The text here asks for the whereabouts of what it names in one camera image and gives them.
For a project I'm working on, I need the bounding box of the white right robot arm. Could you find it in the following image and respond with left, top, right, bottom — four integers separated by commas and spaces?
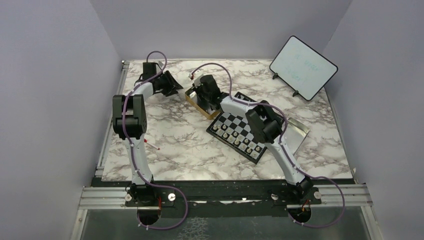
191, 74, 313, 204

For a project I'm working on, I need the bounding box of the yellow metal tin box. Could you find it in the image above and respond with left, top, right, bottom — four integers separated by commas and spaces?
184, 87, 221, 120

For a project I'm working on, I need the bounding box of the red and white marker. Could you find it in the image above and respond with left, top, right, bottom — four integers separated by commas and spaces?
144, 139, 161, 150

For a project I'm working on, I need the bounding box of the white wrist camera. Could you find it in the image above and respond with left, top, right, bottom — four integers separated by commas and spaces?
190, 73, 204, 88

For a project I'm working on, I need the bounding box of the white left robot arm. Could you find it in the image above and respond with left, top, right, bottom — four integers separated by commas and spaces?
112, 62, 183, 206

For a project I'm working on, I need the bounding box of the black and white chessboard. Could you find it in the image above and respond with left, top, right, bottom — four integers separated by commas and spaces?
206, 112, 267, 164

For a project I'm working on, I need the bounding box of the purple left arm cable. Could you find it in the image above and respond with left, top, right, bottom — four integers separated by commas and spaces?
121, 50, 189, 231

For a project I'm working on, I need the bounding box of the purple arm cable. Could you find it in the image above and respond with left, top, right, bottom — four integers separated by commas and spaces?
189, 62, 346, 229
121, 50, 189, 231

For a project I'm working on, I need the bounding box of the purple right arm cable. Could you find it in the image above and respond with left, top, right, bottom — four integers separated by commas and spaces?
189, 62, 346, 229

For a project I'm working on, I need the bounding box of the silver metal tin lid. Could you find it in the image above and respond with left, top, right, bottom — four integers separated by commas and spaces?
283, 117, 310, 155

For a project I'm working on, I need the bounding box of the small whiteboard on stand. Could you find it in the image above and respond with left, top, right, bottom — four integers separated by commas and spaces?
269, 35, 339, 101

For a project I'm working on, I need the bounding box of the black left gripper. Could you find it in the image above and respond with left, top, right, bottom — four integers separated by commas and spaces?
154, 70, 183, 96

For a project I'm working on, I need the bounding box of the aluminium frame rail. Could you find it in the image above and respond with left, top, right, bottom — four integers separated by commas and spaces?
94, 60, 131, 178

